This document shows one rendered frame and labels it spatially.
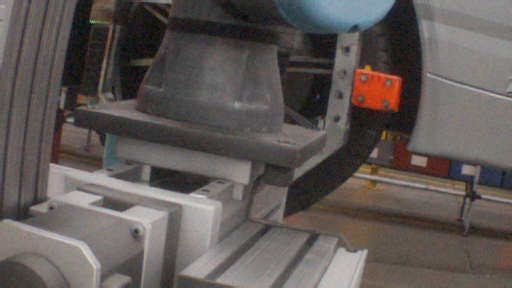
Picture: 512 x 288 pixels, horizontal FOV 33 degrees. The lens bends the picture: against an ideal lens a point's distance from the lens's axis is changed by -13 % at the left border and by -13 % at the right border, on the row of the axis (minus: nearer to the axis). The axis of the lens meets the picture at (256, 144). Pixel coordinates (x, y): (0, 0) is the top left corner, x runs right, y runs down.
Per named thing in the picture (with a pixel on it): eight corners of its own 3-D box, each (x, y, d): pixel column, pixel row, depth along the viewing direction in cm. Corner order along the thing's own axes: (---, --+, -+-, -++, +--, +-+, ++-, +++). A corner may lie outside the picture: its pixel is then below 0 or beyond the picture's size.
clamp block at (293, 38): (304, 50, 169) (308, 22, 168) (293, 49, 160) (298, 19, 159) (275, 46, 170) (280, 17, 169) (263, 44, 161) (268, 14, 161)
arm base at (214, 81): (268, 137, 91) (285, 32, 90) (117, 110, 93) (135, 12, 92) (291, 127, 105) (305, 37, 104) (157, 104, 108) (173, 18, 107)
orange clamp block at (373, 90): (354, 103, 188) (397, 112, 186) (348, 104, 180) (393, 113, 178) (359, 68, 187) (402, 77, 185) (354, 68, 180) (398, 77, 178)
